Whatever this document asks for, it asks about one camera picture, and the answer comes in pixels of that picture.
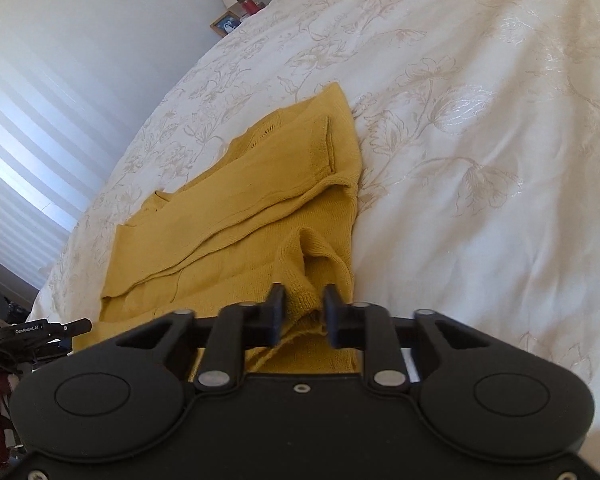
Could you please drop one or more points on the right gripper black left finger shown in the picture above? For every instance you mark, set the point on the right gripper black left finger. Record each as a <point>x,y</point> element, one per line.
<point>237,329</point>

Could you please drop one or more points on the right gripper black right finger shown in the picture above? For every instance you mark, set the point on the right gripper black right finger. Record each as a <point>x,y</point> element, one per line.
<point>368,329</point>

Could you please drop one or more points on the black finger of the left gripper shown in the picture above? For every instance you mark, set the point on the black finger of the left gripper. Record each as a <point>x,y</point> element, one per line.
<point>72,329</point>

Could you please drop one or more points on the yellow knit sweater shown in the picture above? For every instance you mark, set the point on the yellow knit sweater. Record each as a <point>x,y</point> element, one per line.
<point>278,208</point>

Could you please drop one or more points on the white window blinds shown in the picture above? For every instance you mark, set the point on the white window blinds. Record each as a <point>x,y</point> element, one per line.
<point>61,132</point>

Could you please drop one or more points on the white floral bedspread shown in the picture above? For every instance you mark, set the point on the white floral bedspread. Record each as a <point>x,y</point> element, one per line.
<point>479,127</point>

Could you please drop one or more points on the red candle jar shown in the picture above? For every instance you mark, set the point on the red candle jar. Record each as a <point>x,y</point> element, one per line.
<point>250,6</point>

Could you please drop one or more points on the wooden picture frame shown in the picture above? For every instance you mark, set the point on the wooden picture frame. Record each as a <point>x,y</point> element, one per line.
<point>226,23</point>

